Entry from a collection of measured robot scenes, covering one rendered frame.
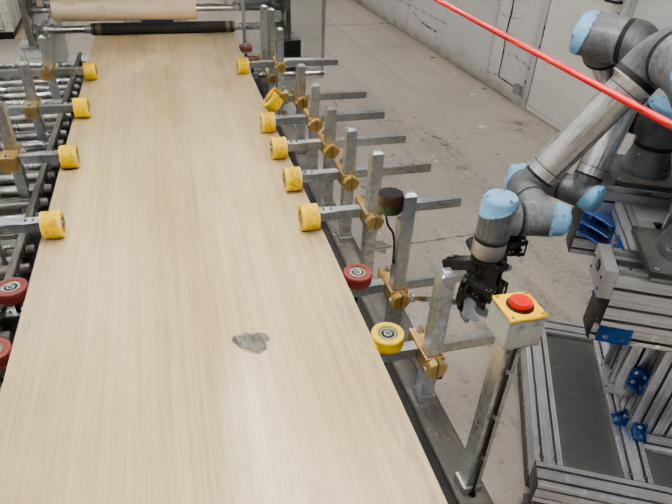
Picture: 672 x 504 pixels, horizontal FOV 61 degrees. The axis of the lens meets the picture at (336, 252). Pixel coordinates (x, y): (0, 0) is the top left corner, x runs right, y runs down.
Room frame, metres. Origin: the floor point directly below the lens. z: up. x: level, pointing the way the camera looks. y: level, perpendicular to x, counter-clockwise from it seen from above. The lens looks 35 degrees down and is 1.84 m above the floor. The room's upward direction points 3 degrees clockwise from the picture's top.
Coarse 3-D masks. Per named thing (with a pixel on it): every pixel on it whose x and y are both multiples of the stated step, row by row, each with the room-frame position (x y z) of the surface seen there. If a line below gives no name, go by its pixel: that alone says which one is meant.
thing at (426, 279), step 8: (432, 272) 1.34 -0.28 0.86; (456, 272) 1.35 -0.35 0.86; (464, 272) 1.35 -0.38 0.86; (376, 280) 1.29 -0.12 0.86; (408, 280) 1.30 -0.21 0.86; (416, 280) 1.30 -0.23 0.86; (424, 280) 1.31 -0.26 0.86; (432, 280) 1.31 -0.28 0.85; (456, 280) 1.34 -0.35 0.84; (368, 288) 1.26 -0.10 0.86; (376, 288) 1.27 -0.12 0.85; (408, 288) 1.29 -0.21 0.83
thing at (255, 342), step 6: (234, 336) 0.98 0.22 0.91; (240, 336) 0.98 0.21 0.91; (246, 336) 0.98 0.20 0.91; (252, 336) 0.98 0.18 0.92; (258, 336) 0.99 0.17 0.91; (264, 336) 0.99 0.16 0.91; (234, 342) 0.97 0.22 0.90; (240, 342) 0.96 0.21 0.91; (246, 342) 0.97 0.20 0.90; (252, 342) 0.96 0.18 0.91; (258, 342) 0.96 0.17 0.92; (264, 342) 0.97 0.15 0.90; (252, 348) 0.95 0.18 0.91; (258, 348) 0.95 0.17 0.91; (264, 348) 0.95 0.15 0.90
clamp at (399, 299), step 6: (378, 270) 1.33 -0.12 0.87; (378, 276) 1.32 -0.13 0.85; (384, 276) 1.30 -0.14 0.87; (384, 282) 1.28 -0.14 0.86; (384, 288) 1.27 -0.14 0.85; (390, 288) 1.24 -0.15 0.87; (384, 294) 1.27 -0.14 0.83; (390, 294) 1.23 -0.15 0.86; (396, 294) 1.22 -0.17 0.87; (402, 294) 1.22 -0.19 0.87; (390, 300) 1.22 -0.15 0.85; (396, 300) 1.21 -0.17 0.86; (402, 300) 1.21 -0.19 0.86; (408, 300) 1.22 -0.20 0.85; (396, 306) 1.21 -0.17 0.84; (402, 306) 1.21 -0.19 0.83
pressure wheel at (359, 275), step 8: (352, 264) 1.30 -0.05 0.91; (360, 264) 1.30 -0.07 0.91; (344, 272) 1.26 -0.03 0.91; (352, 272) 1.26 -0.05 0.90; (360, 272) 1.26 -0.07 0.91; (368, 272) 1.26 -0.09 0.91; (352, 280) 1.23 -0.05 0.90; (360, 280) 1.23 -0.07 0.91; (368, 280) 1.24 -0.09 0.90; (352, 288) 1.23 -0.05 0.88; (360, 288) 1.23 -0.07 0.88
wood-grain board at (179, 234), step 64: (128, 64) 2.97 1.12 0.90; (192, 64) 3.02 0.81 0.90; (128, 128) 2.16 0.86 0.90; (192, 128) 2.19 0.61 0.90; (256, 128) 2.22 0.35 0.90; (64, 192) 1.62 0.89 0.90; (128, 192) 1.64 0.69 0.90; (192, 192) 1.66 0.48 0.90; (256, 192) 1.69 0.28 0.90; (64, 256) 1.27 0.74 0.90; (128, 256) 1.29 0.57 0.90; (192, 256) 1.30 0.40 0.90; (256, 256) 1.32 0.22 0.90; (320, 256) 1.33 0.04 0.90; (64, 320) 1.01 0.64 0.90; (128, 320) 1.03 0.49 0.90; (192, 320) 1.04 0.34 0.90; (256, 320) 1.05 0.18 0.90; (320, 320) 1.06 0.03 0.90; (64, 384) 0.82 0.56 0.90; (128, 384) 0.83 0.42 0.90; (192, 384) 0.84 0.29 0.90; (256, 384) 0.85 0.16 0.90; (320, 384) 0.86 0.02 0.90; (384, 384) 0.87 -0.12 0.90; (0, 448) 0.66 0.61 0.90; (64, 448) 0.66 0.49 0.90; (128, 448) 0.67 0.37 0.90; (192, 448) 0.68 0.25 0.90; (256, 448) 0.69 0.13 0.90; (320, 448) 0.69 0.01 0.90; (384, 448) 0.70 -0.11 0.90
